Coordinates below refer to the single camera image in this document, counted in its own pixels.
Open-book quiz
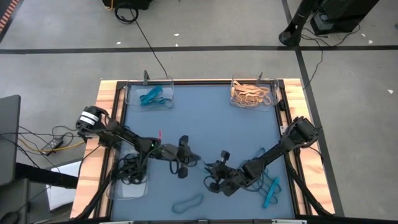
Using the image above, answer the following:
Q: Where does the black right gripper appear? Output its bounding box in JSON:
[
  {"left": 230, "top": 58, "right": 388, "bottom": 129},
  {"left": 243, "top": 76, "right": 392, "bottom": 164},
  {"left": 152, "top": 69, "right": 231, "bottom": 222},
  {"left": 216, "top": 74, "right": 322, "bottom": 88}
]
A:
[{"left": 204, "top": 150, "right": 249, "bottom": 193}]

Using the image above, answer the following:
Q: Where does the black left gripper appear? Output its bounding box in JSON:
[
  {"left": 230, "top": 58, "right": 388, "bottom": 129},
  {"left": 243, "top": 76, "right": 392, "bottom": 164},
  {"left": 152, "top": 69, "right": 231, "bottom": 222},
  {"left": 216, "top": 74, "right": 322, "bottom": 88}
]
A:
[{"left": 160, "top": 134, "right": 202, "bottom": 180}]

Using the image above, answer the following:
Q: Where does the tan rubber band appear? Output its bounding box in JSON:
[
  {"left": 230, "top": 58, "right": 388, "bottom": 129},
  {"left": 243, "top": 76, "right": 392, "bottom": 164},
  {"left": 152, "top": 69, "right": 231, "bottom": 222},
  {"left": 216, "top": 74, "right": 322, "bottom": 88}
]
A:
[
  {"left": 231, "top": 80, "right": 249, "bottom": 97},
  {"left": 231, "top": 91, "right": 265, "bottom": 107},
  {"left": 254, "top": 93, "right": 273, "bottom": 106},
  {"left": 230, "top": 95, "right": 246, "bottom": 108},
  {"left": 248, "top": 86, "right": 272, "bottom": 105},
  {"left": 236, "top": 88, "right": 262, "bottom": 100}
]

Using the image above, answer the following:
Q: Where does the clear plastic basket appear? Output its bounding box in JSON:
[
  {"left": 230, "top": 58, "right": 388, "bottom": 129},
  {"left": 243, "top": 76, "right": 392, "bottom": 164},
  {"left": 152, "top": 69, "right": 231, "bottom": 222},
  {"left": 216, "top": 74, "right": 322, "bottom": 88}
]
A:
[
  {"left": 229, "top": 77, "right": 280, "bottom": 112},
  {"left": 124, "top": 76, "right": 175, "bottom": 112},
  {"left": 107, "top": 146, "right": 150, "bottom": 200}
]

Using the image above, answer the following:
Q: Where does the black rig strut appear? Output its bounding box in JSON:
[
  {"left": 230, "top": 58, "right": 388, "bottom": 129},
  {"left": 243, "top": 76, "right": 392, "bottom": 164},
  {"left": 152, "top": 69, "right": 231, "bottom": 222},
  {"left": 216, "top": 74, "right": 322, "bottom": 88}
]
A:
[
  {"left": 284, "top": 148, "right": 331, "bottom": 217},
  {"left": 75, "top": 170, "right": 113, "bottom": 220}
]

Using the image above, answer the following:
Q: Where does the white board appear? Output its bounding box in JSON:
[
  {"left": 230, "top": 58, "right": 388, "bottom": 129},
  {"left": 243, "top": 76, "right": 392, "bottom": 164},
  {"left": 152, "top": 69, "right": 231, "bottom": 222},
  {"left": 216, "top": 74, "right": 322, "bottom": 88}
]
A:
[{"left": 45, "top": 159, "right": 83, "bottom": 212}]

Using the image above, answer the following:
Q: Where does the black power adapter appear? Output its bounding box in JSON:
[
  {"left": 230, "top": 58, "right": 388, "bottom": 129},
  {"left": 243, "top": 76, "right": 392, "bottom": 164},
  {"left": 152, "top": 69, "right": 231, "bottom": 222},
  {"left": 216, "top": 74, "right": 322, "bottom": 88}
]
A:
[{"left": 45, "top": 138, "right": 65, "bottom": 149}]

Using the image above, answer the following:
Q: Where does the black bar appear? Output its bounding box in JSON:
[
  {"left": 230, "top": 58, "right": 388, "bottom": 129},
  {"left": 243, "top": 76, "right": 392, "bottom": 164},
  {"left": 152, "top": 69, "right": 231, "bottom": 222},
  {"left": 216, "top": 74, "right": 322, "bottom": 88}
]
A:
[{"left": 14, "top": 162, "right": 79, "bottom": 190}]

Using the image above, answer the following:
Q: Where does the black stand pole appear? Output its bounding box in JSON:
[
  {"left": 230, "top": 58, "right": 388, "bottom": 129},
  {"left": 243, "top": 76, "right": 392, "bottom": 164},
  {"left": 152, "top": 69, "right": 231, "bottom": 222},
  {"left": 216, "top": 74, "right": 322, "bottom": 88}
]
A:
[{"left": 278, "top": 0, "right": 313, "bottom": 47}]

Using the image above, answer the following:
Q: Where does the black equipment case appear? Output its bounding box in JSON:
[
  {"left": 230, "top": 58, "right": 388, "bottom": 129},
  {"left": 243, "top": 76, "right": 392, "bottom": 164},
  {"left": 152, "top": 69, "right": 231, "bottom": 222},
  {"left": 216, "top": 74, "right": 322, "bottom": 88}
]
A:
[{"left": 101, "top": 0, "right": 154, "bottom": 11}]

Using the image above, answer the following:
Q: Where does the black equipment box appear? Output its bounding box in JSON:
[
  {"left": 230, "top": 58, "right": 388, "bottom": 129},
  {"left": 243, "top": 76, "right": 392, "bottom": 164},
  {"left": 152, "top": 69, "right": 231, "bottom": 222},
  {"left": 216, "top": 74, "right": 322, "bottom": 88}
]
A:
[{"left": 310, "top": 0, "right": 381, "bottom": 35}]

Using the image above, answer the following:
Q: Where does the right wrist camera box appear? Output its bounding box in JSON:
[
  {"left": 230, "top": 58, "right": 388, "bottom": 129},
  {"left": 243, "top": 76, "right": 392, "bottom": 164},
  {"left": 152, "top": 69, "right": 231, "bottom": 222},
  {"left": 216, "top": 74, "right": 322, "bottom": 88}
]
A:
[{"left": 222, "top": 182, "right": 243, "bottom": 197}]

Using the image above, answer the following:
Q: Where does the black table frame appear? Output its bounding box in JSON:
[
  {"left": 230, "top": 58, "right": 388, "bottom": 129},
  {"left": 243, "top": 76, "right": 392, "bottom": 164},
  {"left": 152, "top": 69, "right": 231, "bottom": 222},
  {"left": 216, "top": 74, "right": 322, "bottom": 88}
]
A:
[{"left": 93, "top": 78, "right": 336, "bottom": 222}]

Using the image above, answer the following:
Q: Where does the yellow floor cable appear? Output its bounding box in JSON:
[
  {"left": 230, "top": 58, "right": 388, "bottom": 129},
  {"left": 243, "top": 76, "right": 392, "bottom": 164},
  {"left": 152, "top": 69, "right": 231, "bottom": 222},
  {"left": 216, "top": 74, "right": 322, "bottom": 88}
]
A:
[{"left": 17, "top": 136, "right": 86, "bottom": 154}]

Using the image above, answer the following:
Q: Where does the black coiled floor cable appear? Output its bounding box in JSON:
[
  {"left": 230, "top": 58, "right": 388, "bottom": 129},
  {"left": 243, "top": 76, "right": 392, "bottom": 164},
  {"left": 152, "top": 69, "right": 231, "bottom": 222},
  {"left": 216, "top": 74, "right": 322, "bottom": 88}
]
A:
[{"left": 114, "top": 2, "right": 170, "bottom": 80}]

